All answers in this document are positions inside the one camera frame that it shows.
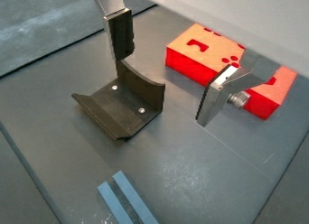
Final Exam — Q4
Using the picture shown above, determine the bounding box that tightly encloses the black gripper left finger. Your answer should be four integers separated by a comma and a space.
94, 0, 134, 61

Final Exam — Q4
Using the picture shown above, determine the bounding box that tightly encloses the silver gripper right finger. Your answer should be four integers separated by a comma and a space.
196, 50, 280, 126

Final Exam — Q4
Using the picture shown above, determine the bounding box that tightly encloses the blue double-square object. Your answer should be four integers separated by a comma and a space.
98, 172, 160, 224

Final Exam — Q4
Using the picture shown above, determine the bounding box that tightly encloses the red shape-sorting board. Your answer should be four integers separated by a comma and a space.
166, 23, 298, 120

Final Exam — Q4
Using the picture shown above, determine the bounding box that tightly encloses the black curved holder bracket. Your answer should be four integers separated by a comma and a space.
71, 61, 166, 140

